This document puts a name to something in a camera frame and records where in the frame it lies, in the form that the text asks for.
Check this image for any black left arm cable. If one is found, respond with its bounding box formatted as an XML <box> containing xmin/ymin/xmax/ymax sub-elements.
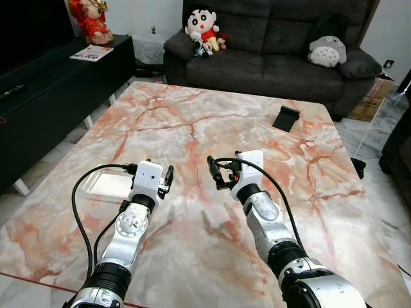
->
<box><xmin>71</xmin><ymin>164</ymin><xmax>139</xmax><ymax>284</ymax></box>

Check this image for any dark armchair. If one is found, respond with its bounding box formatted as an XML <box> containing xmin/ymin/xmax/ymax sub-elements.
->
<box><xmin>378</xmin><ymin>108</ymin><xmax>411</xmax><ymax>193</ymax></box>

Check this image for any clear plastic tray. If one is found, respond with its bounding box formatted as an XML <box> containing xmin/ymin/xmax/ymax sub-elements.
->
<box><xmin>82</xmin><ymin>167</ymin><xmax>137</xmax><ymax>199</ymax></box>

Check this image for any dark grey fabric sofa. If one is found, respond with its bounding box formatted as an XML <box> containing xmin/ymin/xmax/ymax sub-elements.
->
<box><xmin>163</xmin><ymin>0</ymin><xmax>384</xmax><ymax>121</ymax></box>

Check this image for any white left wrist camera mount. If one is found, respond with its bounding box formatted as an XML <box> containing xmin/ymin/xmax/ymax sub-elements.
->
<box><xmin>130</xmin><ymin>160</ymin><xmax>165</xmax><ymax>198</ymax></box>

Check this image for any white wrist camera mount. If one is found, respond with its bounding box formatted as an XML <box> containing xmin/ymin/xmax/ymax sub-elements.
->
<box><xmin>130</xmin><ymin>160</ymin><xmax>165</xmax><ymax>198</ymax></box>
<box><xmin>231</xmin><ymin>150</ymin><xmax>266</xmax><ymax>194</ymax></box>

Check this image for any black TV cabinet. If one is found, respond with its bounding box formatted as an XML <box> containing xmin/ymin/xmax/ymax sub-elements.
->
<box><xmin>0</xmin><ymin>35</ymin><xmax>137</xmax><ymax>196</ymax></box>

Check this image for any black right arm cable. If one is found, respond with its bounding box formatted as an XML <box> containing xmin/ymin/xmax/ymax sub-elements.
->
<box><xmin>214</xmin><ymin>157</ymin><xmax>298</xmax><ymax>252</ymax></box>

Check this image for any small black stand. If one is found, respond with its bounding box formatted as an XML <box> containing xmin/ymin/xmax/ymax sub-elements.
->
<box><xmin>272</xmin><ymin>105</ymin><xmax>302</xmax><ymax>133</ymax></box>

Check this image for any brown cardboard box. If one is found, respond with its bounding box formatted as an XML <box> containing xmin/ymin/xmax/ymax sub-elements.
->
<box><xmin>346</xmin><ymin>76</ymin><xmax>396</xmax><ymax>123</ymax></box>

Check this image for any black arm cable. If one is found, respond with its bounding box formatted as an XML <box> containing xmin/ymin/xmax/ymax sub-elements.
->
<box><xmin>71</xmin><ymin>164</ymin><xmax>139</xmax><ymax>284</ymax></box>
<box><xmin>214</xmin><ymin>157</ymin><xmax>298</xmax><ymax>252</ymax></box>

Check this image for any colourful magazine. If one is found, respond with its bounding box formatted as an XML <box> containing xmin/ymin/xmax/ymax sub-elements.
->
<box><xmin>69</xmin><ymin>44</ymin><xmax>116</xmax><ymax>63</ymax></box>

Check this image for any black television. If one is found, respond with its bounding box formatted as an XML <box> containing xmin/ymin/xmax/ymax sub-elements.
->
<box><xmin>0</xmin><ymin>0</ymin><xmax>75</xmax><ymax>75</ymax></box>

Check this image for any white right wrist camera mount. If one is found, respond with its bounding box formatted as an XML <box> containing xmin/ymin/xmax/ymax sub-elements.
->
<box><xmin>231</xmin><ymin>150</ymin><xmax>266</xmax><ymax>194</ymax></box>

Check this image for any grey white creature plush cushion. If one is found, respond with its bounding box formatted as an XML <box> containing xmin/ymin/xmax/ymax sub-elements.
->
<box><xmin>306</xmin><ymin>13</ymin><xmax>351</xmax><ymax>69</ymax></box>

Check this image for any cartoon boy plush doll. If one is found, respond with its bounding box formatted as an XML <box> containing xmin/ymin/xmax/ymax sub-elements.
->
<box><xmin>184</xmin><ymin>4</ymin><xmax>229</xmax><ymax>59</ymax></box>

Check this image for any red figurine doll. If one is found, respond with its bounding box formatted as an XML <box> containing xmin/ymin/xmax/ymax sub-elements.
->
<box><xmin>69</xmin><ymin>0</ymin><xmax>115</xmax><ymax>46</ymax></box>

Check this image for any black power adapter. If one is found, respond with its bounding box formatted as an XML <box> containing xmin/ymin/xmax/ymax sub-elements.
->
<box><xmin>349</xmin><ymin>157</ymin><xmax>367</xmax><ymax>180</ymax></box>

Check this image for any white lace side table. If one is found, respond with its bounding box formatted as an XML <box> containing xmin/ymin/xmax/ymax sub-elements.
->
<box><xmin>131</xmin><ymin>28</ymin><xmax>171</xmax><ymax>65</ymax></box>

